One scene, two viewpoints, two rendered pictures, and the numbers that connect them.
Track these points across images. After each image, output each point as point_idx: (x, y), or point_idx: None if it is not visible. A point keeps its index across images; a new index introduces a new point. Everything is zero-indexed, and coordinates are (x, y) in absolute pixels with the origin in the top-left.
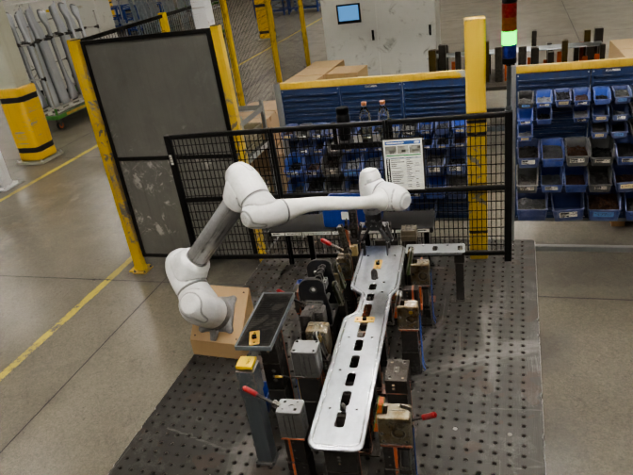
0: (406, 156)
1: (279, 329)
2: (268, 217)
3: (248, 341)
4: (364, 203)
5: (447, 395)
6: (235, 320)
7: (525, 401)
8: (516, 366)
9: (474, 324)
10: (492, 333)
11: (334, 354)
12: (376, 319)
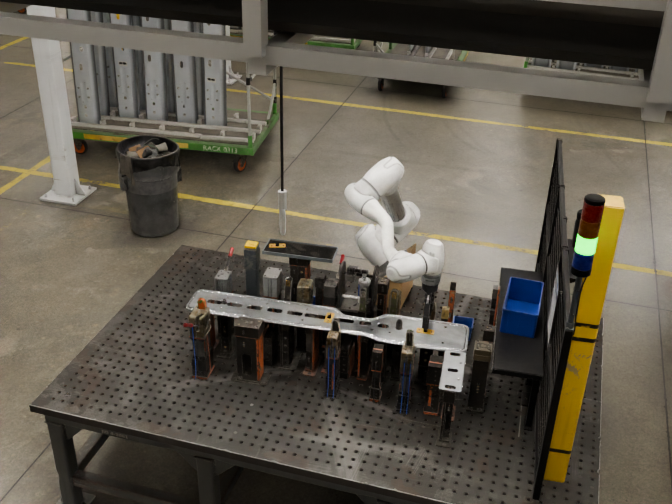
0: (554, 299)
1: (284, 255)
2: (349, 199)
3: (274, 243)
4: (383, 248)
5: (291, 406)
6: (384, 276)
7: (269, 449)
8: (319, 455)
9: (393, 440)
10: (376, 450)
11: (285, 301)
12: (327, 323)
